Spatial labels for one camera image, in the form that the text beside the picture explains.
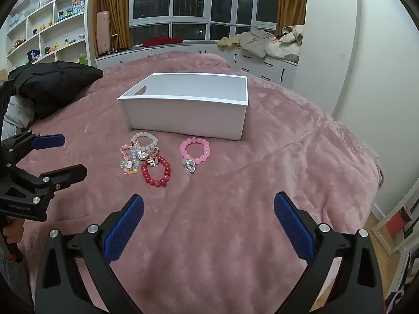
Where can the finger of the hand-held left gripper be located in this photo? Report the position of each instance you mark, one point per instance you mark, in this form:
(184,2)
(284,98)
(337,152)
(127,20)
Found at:
(49,141)
(70,174)

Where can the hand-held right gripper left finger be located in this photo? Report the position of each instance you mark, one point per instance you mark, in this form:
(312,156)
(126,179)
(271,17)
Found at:
(126,227)

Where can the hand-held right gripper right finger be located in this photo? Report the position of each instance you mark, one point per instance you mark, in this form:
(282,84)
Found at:
(293,227)

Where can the white storage box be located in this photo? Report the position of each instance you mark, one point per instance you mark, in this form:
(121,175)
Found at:
(183,117)

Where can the person's left forearm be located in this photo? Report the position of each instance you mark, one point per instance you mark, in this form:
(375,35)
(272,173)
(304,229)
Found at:
(13,281)

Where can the person's left hand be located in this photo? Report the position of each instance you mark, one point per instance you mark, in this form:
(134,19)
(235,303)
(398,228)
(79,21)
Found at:
(15,227)

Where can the white pillow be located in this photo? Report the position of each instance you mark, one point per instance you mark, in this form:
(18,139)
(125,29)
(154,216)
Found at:
(16,114)

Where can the black down jacket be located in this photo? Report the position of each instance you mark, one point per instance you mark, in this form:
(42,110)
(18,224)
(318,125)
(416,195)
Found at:
(55,85)

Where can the blue box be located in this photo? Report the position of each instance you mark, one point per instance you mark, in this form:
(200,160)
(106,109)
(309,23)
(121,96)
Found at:
(33,55)

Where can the green gift bag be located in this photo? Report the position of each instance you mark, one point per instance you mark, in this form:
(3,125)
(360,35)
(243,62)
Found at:
(83,60)

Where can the white framed mirror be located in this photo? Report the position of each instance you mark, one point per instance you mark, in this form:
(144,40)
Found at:
(383,238)

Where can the white shelf with toys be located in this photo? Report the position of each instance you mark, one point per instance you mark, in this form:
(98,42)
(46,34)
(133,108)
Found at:
(45,29)

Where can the pink suitcase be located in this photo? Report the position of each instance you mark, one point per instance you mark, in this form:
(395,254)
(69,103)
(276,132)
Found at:
(104,32)

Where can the mustard curtain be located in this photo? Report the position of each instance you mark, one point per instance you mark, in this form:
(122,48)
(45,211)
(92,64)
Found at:
(114,9)
(291,3)

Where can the red cushion on sill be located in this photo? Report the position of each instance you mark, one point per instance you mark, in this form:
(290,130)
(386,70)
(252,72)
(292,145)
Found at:
(162,41)

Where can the white drawer cabinet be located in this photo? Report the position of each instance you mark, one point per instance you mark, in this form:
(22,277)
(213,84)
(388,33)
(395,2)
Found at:
(196,50)

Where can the white floral quilt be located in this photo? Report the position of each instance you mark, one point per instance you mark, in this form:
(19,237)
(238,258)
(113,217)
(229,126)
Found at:
(283,50)

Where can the beige clothes pile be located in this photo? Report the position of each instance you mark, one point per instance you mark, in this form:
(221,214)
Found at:
(252,41)

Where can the cream plush toy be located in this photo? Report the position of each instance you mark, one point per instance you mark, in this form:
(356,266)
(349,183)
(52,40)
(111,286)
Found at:
(293,34)

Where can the large bay window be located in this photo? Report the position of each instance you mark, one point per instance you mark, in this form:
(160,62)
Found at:
(190,3)

